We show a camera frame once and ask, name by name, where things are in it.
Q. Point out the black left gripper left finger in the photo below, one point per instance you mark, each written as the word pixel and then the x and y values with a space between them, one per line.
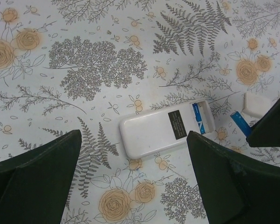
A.
pixel 34 185

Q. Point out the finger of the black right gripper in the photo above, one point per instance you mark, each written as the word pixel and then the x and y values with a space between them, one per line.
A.
pixel 266 132

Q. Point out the blue battery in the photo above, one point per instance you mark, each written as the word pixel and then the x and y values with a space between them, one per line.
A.
pixel 198 117
pixel 241 123

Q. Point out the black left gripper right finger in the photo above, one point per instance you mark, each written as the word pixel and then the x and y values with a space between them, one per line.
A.
pixel 235 188

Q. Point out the white battery cover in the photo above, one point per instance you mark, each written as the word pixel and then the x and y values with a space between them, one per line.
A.
pixel 256 105

